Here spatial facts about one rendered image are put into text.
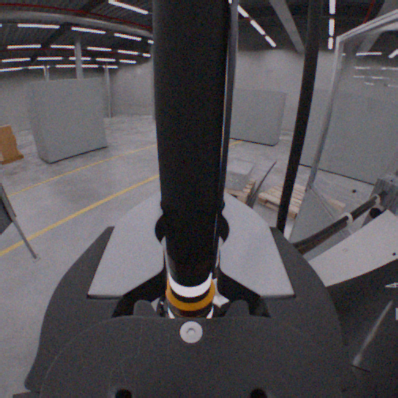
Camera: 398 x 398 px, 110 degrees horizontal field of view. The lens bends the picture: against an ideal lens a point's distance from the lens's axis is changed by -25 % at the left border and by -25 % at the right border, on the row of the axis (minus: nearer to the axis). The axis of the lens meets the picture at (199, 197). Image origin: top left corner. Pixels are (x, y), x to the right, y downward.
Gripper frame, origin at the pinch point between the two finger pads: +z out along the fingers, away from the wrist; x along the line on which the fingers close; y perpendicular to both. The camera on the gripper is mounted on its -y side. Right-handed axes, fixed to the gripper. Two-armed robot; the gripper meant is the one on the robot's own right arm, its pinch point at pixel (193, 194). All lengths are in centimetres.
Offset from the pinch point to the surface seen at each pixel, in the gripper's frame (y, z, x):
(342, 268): 26.1, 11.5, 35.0
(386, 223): 15.0, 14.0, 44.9
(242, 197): 139, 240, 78
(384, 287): 9.5, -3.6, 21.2
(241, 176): 110, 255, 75
